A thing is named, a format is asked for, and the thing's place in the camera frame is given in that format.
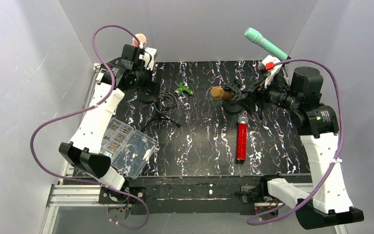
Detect black round base clip stand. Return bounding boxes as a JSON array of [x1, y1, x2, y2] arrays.
[[138, 91, 157, 104]]

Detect black tripod shock mount stand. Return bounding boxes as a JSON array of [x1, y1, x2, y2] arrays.
[[141, 92, 181, 132]]

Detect red glitter microphone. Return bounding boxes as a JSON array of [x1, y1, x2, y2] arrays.
[[236, 115, 248, 164]]

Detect pink microphone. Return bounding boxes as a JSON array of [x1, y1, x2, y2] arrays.
[[132, 33, 147, 48]]

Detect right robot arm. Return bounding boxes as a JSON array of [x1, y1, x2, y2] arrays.
[[242, 67, 364, 230]]

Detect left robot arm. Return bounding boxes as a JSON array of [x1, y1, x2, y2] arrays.
[[59, 43, 160, 190]]

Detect black round base shock stand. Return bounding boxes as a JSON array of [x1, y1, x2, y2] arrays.
[[222, 78, 243, 114]]

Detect gold microphone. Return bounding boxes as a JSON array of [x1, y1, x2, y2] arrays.
[[210, 86, 233, 100]]

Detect teal microphone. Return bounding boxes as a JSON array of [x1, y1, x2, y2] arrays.
[[244, 27, 290, 61]]

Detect clear plastic screw box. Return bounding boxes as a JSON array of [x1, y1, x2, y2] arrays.
[[100, 118, 159, 179]]

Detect green hose splitter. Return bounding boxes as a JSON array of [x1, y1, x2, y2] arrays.
[[174, 82, 194, 97]]

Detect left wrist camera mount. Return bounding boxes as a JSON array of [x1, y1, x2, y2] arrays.
[[138, 47, 157, 71]]

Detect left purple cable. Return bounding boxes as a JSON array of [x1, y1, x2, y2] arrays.
[[30, 24, 150, 231]]

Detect purple cable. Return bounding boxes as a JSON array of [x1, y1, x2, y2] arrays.
[[30, 24, 150, 231], [246, 58, 344, 226]]

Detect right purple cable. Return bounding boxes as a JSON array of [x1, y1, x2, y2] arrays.
[[246, 58, 344, 226]]

